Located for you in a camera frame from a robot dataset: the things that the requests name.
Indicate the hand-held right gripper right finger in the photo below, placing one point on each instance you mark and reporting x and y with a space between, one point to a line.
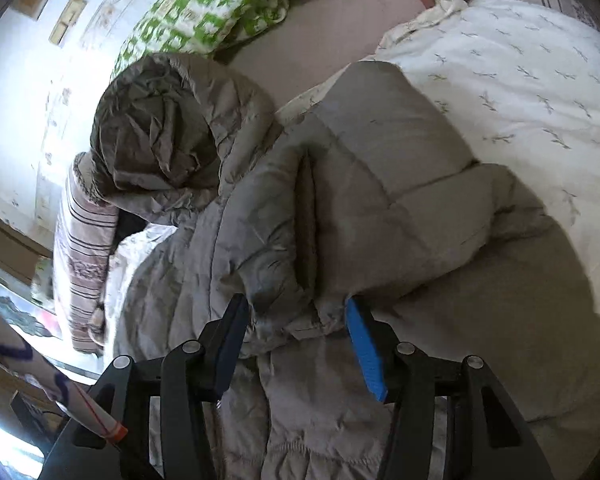
366 355

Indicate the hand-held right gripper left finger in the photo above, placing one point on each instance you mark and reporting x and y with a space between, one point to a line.
229 347

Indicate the grey quilted blanket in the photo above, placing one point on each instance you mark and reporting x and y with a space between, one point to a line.
290 200

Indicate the dark cloth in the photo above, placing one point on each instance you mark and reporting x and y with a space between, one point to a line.
132 225

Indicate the rolled white paper tube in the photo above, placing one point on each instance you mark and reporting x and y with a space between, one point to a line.
25 355

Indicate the white leaf print quilt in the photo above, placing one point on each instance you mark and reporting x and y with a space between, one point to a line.
520 85

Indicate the pink bed sheet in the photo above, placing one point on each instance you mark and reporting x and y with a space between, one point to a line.
330 30

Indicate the green checked blanket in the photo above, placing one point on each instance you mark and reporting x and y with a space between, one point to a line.
215 5

